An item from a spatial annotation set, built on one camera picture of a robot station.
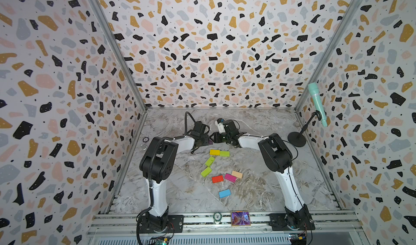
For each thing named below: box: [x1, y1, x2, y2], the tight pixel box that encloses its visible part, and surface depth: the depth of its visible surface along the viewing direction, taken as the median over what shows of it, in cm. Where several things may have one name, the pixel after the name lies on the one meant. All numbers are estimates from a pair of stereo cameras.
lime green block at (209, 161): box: [204, 156, 216, 167], surface depth 96 cm
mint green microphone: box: [307, 82, 328, 128], surface depth 84 cm
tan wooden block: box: [231, 170, 243, 179], surface depth 92 cm
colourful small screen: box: [230, 210, 251, 227], surface depth 76 cm
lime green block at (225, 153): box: [219, 150, 231, 157], surface depth 100 cm
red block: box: [211, 175, 224, 184], surface depth 90 cm
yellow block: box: [209, 149, 221, 156], surface depth 99 cm
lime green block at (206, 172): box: [200, 166, 213, 178], surface depth 91 cm
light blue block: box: [218, 189, 232, 199], surface depth 85 cm
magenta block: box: [224, 173, 237, 183], surface depth 90 cm
